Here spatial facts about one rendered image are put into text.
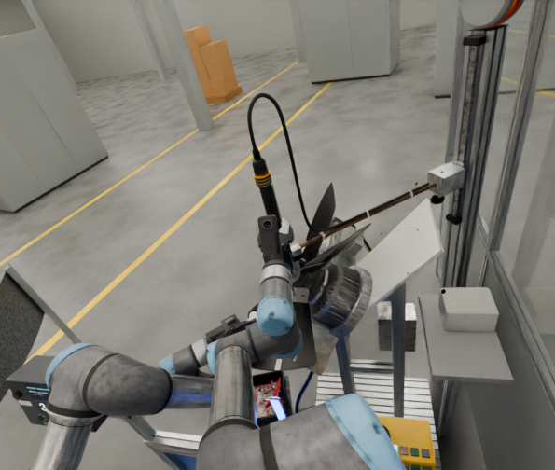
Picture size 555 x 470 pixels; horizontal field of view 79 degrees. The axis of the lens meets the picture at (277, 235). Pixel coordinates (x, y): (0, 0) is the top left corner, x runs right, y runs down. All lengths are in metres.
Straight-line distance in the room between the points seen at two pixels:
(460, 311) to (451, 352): 0.15
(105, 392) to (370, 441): 0.53
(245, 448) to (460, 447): 1.81
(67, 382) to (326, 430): 0.58
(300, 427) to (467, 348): 1.05
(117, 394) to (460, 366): 1.07
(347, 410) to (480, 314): 1.00
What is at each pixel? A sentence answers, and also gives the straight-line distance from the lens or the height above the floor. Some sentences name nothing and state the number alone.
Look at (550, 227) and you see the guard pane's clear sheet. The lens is 1.16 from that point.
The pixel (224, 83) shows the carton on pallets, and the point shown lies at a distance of 8.93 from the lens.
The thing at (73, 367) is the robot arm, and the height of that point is 1.48.
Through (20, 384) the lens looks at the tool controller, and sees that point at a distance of 1.34.
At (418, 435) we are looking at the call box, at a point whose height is 1.07.
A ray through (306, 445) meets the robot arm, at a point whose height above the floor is 1.61.
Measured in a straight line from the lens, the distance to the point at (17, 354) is 2.62.
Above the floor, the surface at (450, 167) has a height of 1.41.
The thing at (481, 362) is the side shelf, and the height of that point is 0.86.
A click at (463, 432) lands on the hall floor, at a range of 2.23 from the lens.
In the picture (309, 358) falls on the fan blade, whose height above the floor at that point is 1.19.
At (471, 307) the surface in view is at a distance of 1.40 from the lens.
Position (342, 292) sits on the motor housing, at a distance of 1.17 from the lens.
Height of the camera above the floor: 2.02
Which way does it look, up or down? 36 degrees down
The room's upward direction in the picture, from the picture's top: 15 degrees counter-clockwise
